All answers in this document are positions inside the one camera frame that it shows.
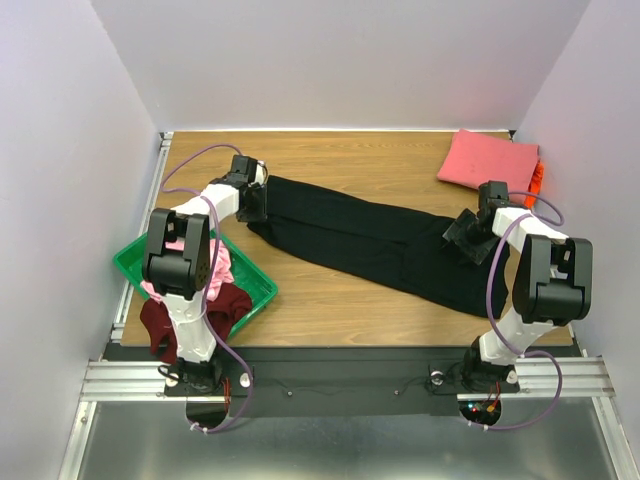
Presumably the black t shirt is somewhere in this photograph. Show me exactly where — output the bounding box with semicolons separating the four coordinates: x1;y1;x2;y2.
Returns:
248;176;509;317

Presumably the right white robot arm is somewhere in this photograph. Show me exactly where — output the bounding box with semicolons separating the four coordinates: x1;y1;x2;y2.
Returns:
443;181;593;390

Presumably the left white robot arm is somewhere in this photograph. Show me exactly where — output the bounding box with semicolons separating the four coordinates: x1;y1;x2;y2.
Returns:
142;154;268;395

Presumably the folded orange t shirt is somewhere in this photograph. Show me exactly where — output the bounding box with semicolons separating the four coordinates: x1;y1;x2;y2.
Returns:
509;161;545;209

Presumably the folded coral t shirt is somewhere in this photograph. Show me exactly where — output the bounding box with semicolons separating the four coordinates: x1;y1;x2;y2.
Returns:
437;129;541;191

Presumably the pink t shirt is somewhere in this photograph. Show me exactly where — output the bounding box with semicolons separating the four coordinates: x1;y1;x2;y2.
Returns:
140;242;234;303

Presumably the green plastic tray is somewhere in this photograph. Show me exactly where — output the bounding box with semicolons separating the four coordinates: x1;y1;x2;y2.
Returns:
113;234;278;347

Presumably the dark red t shirt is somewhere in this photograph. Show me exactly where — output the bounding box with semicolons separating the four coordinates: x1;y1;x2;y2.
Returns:
140;283;253;364

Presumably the aluminium frame rail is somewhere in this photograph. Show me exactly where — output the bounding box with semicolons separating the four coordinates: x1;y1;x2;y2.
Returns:
58;130;621;480

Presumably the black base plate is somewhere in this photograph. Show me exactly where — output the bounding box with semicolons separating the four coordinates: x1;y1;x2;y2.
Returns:
164;344;521;417

